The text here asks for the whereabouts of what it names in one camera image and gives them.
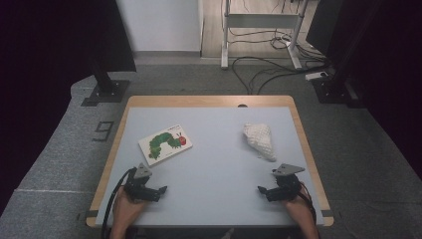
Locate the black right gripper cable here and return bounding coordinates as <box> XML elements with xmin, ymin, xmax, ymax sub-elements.
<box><xmin>297</xmin><ymin>182</ymin><xmax>318</xmax><ymax>224</ymax></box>

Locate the tangle of black floor cables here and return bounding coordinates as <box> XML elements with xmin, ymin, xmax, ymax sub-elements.
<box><xmin>228</xmin><ymin>0</ymin><xmax>332</xmax><ymax>96</ymax></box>

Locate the dark curtain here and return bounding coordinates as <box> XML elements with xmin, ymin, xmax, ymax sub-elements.
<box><xmin>306</xmin><ymin>0</ymin><xmax>422</xmax><ymax>182</ymax></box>
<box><xmin>0</xmin><ymin>0</ymin><xmax>137</xmax><ymax>215</ymax></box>

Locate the black stand with square base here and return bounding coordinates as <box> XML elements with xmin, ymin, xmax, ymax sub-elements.
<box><xmin>81</xmin><ymin>56</ymin><xmax>130</xmax><ymax>108</ymax></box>

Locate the white power strip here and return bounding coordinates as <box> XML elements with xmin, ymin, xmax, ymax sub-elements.
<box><xmin>305</xmin><ymin>71</ymin><xmax>329</xmax><ymax>82</ymax></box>

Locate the black stand with long base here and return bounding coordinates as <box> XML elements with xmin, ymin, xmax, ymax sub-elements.
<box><xmin>311</xmin><ymin>0</ymin><xmax>367</xmax><ymax>110</ymax></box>

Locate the wooden table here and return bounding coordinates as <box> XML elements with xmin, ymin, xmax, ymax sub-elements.
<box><xmin>86</xmin><ymin>95</ymin><xmax>334</xmax><ymax>228</ymax></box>

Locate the person's right hand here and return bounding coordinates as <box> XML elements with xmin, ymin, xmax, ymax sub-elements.
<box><xmin>284</xmin><ymin>187</ymin><xmax>317</xmax><ymax>227</ymax></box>

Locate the person's left hand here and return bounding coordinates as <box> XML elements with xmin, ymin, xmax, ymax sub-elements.
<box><xmin>112</xmin><ymin>187</ymin><xmax>147</xmax><ymax>229</ymax></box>

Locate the caterpillar picture book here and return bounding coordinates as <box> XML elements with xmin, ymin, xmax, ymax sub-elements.
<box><xmin>137</xmin><ymin>123</ymin><xmax>193</xmax><ymax>167</ymax></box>

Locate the white metal desk frame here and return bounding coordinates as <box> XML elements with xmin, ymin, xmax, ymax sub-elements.
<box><xmin>220</xmin><ymin>0</ymin><xmax>312</xmax><ymax>71</ymax></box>

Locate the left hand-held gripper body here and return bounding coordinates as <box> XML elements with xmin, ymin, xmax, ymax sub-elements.
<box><xmin>123</xmin><ymin>162</ymin><xmax>157</xmax><ymax>202</ymax></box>

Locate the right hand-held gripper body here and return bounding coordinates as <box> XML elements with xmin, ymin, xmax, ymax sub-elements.
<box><xmin>272</xmin><ymin>162</ymin><xmax>306</xmax><ymax>201</ymax></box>

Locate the light grey table mat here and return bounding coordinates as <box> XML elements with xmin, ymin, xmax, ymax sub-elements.
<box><xmin>95</xmin><ymin>107</ymin><xmax>324</xmax><ymax>227</ymax></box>

